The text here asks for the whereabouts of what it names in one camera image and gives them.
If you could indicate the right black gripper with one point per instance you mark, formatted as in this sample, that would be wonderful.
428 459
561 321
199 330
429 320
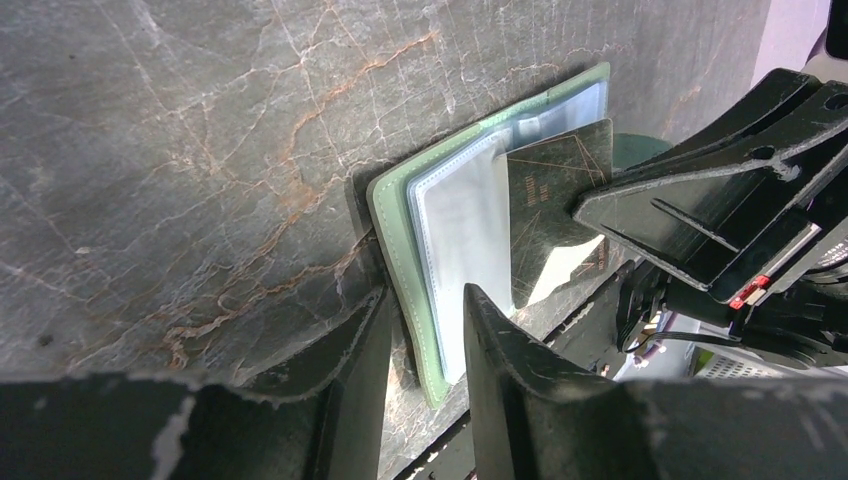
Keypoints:
748 216

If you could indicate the green card holder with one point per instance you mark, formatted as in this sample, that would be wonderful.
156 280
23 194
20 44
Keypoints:
442 219

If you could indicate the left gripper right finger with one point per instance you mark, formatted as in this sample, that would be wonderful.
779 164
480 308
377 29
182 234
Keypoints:
784 428

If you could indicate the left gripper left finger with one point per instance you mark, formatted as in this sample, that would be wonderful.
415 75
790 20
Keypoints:
317 415

